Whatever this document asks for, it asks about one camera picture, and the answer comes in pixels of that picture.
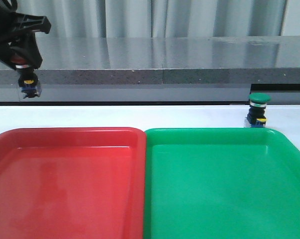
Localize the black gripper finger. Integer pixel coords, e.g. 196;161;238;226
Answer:
0;43;16;70
10;33;42;69

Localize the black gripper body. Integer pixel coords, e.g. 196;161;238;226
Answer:
0;0;51;43

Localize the red mushroom push button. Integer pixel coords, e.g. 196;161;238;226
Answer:
11;54;41;99

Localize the green mushroom push button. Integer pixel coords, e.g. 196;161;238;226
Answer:
244;93;271;128

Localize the grey curtain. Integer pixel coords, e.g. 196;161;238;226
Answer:
0;0;289;39

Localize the red plastic tray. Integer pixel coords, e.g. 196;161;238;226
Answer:
0;127;146;239

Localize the grey stone counter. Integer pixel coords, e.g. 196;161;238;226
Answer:
0;36;300;105

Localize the green plastic tray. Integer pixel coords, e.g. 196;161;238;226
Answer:
144;128;300;239

